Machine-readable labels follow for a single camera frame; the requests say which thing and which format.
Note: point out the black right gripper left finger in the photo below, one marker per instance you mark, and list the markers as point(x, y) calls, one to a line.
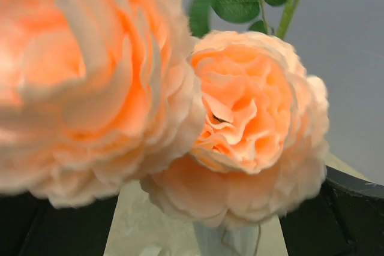
point(33, 227)

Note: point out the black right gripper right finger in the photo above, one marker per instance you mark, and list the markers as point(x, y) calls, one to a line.
point(346, 218)

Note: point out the peach flower stem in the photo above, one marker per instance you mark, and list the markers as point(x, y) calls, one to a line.
point(228, 129)

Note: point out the white ribbed ceramic vase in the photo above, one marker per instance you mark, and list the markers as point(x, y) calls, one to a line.
point(221, 241)

